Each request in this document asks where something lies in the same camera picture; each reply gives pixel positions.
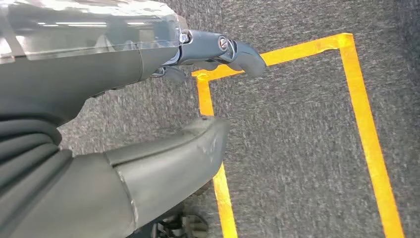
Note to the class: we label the yellow floor tape square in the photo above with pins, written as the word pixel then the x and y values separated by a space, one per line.
pixel 364 115

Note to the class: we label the dark robot foot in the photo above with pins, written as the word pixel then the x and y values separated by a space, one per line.
pixel 193 226

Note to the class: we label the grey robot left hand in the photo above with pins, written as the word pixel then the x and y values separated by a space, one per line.
pixel 82 72

